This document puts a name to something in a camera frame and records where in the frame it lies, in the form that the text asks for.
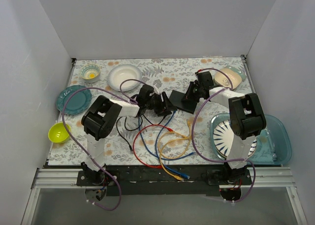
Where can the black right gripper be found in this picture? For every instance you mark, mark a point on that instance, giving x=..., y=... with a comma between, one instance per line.
x=191, y=92

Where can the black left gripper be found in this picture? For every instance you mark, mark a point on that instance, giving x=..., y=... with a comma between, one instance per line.
x=162, y=104

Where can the black network switch box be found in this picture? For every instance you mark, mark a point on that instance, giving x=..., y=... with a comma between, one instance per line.
x=186, y=102

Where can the yellow ethernet cable end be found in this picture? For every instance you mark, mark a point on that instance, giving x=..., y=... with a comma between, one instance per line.
x=183, y=138

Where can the blue ethernet cable end port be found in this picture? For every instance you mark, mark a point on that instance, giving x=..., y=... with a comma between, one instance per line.
x=140, y=121

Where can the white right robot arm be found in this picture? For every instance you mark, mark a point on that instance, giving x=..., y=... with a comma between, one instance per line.
x=247, y=119

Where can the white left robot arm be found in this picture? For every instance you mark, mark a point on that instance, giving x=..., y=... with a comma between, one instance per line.
x=102, y=116

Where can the floral patterned tablecloth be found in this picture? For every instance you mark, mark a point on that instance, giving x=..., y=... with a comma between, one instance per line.
x=124, y=146

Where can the cream square bowl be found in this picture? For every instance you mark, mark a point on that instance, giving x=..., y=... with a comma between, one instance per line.
x=223, y=80

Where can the blue striped round plate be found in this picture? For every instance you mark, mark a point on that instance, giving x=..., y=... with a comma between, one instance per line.
x=223, y=136

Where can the white shallow bowl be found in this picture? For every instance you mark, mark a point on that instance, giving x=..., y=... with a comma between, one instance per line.
x=121, y=73

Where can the small patterned bowl yellow centre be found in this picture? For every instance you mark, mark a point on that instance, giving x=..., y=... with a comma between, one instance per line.
x=90, y=73

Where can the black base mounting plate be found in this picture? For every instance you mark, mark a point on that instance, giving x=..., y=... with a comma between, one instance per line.
x=142, y=180

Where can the teal scalloped plate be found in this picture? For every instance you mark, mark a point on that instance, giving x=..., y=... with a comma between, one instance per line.
x=78, y=103

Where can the transparent blue plastic tray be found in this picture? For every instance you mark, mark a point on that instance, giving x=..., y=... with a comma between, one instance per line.
x=271, y=147

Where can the lime green bowl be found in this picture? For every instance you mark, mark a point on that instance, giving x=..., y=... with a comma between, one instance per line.
x=58, y=133

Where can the aluminium frame rail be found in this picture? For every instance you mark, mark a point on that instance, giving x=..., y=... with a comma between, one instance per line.
x=61, y=196

